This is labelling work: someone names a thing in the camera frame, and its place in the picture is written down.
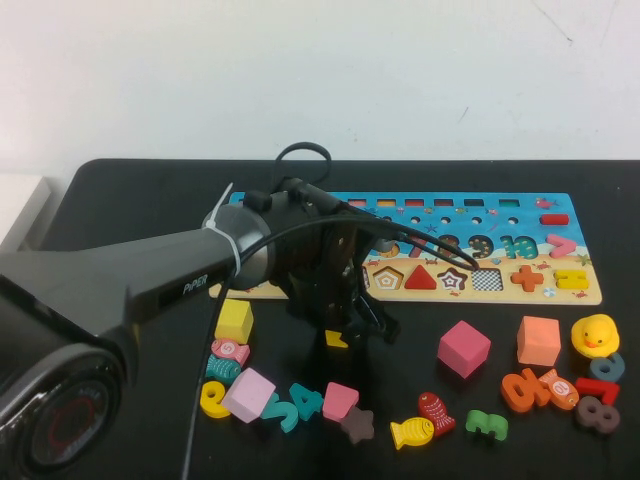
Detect light pink cube block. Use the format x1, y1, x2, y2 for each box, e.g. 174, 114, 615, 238
221, 367, 278, 425

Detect thick black looped cable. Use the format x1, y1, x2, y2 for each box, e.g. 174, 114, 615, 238
273, 142, 333, 201

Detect red number seven piece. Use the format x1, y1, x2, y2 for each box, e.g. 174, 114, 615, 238
573, 376, 621, 406

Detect orange fish with ten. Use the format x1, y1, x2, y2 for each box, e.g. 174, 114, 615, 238
537, 368, 581, 411

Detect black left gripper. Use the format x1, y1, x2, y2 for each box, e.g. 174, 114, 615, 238
269, 209, 402, 352

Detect orange plus sign piece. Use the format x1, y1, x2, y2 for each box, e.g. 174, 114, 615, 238
510, 264, 550, 293

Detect magenta cube block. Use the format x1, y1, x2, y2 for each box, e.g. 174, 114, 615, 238
437, 319, 492, 382

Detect grey-blue number piece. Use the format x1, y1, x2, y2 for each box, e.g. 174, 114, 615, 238
588, 352, 626, 384

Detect orange number piece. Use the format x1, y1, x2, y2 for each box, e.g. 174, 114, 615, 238
500, 367, 551, 414

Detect thin black cable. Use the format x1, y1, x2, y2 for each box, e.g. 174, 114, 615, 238
186, 214, 480, 480

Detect white shelf ledge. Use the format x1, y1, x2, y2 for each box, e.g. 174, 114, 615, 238
0, 174, 54, 254

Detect green number three piece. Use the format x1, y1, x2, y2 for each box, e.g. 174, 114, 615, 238
464, 408, 510, 442

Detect yellow equals sign piece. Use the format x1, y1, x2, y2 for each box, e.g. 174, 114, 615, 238
555, 269, 594, 290

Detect brown number eight piece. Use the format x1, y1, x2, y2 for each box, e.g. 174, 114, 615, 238
573, 394, 621, 436

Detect salmon cube block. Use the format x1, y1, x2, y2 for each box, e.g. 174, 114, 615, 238
516, 314, 562, 367

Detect white zip tie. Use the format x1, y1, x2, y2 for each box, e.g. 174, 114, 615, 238
207, 182, 242, 275

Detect pink trapezoid puzzle piece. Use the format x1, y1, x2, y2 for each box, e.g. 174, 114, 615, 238
322, 381, 360, 421

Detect yellow wooden fish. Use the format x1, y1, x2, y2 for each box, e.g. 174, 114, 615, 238
389, 415, 435, 450

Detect teal striped wooden fish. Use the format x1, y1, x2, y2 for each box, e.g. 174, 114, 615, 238
203, 353, 242, 385

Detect yellow number six piece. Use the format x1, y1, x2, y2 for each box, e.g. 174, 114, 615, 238
199, 379, 234, 419

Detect teal number five piece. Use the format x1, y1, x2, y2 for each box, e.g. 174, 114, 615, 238
259, 392, 300, 434

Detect brown star puzzle piece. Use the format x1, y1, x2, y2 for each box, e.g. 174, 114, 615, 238
340, 405, 376, 445

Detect red triangle puzzle piece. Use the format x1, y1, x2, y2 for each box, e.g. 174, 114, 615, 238
403, 264, 439, 291

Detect yellow rubber duck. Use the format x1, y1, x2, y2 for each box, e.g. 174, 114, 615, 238
570, 313, 621, 360

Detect yellow cube block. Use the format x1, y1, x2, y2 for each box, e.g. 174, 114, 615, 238
214, 298, 255, 345

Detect pink fish with five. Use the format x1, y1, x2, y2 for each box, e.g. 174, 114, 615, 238
209, 337, 251, 366

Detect teal number four piece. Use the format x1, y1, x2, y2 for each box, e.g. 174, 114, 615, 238
288, 382, 325, 421

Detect red wooden fish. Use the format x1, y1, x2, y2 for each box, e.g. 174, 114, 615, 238
417, 391, 457, 437

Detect blue wooden number puzzle board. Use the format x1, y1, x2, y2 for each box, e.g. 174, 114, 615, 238
208, 192, 605, 306

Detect pink greater-than sign piece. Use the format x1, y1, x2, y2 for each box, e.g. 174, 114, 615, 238
546, 233, 577, 260

